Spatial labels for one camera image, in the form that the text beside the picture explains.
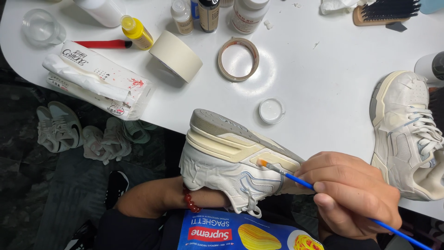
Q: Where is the light blue container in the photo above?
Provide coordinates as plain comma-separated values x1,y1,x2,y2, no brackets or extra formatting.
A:
418,0,444,15

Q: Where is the pair of grey sneakers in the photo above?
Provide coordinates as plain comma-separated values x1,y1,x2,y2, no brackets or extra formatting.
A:
36,101,84,153

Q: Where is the clear plastic cup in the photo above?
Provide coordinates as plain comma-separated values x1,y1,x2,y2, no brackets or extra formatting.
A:
21,8,67,48

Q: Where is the red bead bracelet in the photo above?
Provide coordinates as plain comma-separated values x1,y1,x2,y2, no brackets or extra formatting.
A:
182,183,202,213

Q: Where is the small black wedge piece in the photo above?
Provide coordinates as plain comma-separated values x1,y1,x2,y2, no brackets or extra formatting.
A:
385,22,408,33

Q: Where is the pair of pale pink sneakers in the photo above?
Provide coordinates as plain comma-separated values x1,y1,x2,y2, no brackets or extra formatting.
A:
82,117,133,166

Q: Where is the crumpled white tissue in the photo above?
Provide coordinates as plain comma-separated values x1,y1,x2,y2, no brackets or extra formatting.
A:
319,0,376,15

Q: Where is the white tissue packet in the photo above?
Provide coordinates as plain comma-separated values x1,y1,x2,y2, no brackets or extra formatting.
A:
42,40,155,121

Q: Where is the person's black clothing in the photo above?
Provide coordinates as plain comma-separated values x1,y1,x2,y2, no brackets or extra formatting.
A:
93,208,182,250

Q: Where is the blue handled paintbrush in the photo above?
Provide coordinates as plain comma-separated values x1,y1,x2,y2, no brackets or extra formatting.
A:
258,159,433,250

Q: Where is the white bottle with dark label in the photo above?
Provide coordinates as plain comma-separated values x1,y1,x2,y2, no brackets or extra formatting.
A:
414,51,444,84

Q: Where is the white taped sneaker with laces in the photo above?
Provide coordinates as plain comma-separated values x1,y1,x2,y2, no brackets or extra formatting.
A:
369,70,444,201

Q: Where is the pale green sneaker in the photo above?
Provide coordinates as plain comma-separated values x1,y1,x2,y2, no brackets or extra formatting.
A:
122,119,159,144

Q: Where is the wide cream masking tape roll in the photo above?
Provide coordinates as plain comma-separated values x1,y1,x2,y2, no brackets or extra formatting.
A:
149,30,203,84

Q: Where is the yellow paint bottle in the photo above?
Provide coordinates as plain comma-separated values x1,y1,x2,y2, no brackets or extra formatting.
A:
120,15,154,51

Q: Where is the wooden brush with black bristles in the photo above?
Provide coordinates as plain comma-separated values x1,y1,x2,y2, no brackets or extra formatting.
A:
353,0,422,27

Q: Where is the thin masking tape roll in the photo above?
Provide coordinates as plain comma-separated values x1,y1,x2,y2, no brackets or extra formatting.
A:
217,37,260,82

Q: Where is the red marker pen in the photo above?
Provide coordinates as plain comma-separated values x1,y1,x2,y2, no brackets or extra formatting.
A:
74,39,133,49

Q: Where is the white bottle with red print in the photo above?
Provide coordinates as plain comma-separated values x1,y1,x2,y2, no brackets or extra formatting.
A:
231,0,271,34

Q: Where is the small clear bottle beige label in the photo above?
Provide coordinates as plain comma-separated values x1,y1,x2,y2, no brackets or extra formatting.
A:
170,0,194,35

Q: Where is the small lid with white paint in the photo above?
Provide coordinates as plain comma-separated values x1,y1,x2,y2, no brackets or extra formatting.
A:
259,97,286,125

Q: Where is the large white plastic bottle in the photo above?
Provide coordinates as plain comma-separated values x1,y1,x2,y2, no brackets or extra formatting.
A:
72,0,126,28

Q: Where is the black bottle with label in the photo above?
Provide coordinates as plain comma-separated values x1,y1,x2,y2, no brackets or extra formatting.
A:
198,0,220,34

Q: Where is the person's right hand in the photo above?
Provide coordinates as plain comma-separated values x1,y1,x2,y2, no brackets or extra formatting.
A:
294,151,403,242

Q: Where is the white sneaker with grey sole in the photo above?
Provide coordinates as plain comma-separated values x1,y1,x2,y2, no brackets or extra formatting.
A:
179,109,315,219

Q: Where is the person's black shoe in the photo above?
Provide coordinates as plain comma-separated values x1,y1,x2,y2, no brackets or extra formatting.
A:
104,170,130,210
64,220,98,250

